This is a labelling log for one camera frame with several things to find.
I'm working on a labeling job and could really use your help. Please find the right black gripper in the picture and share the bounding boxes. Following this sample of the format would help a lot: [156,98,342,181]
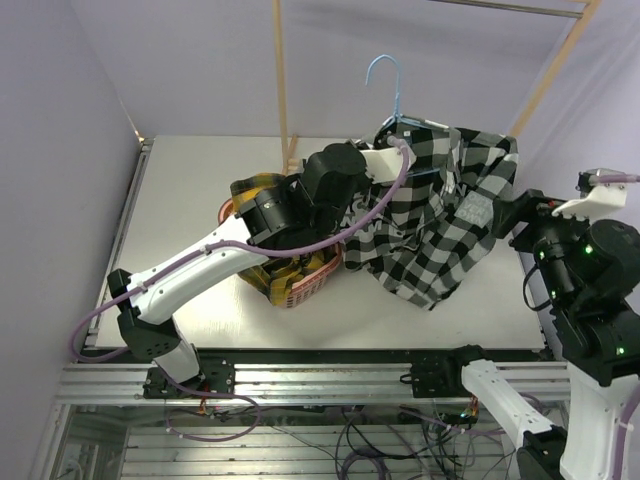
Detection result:
[490,186,600,307]

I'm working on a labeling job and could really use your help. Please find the black white checkered shirt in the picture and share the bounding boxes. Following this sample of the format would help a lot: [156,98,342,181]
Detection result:
[343,120,518,309]

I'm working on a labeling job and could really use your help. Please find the light blue wire hanger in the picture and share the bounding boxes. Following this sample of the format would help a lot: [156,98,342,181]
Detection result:
[358,54,455,181]

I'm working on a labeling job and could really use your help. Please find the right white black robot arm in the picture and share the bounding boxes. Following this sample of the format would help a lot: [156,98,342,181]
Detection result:
[440,183,639,479]

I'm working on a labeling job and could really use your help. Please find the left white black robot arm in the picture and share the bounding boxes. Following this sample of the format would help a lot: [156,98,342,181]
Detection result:
[108,143,369,397]

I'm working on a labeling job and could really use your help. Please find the yellow black plaid shirt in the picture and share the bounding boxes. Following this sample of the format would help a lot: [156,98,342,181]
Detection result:
[228,173,341,308]

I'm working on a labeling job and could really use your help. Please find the metal hanging rod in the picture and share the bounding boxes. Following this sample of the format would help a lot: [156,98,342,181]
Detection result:
[431,0,583,20]

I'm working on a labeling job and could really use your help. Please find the pink plastic laundry basket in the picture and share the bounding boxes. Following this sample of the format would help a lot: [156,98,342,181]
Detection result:
[216,197,345,310]

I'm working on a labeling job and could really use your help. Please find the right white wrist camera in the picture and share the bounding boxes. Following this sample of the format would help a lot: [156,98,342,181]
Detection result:
[552,168,639,221]

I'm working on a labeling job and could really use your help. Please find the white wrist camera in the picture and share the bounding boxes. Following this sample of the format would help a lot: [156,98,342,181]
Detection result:
[358,135,416,184]
[552,168,639,221]

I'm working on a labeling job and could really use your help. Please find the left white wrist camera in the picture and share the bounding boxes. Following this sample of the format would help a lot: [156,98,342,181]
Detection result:
[358,135,416,184]

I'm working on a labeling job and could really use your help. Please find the wooden clothes rack frame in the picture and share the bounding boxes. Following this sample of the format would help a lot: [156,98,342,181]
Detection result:
[271,0,602,174]

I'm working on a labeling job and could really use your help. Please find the loose cables under table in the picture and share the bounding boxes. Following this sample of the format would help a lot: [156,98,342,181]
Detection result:
[164,389,551,480]

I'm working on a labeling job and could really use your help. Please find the aluminium rail base frame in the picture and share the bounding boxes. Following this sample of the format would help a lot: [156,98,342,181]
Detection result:
[47,137,581,480]

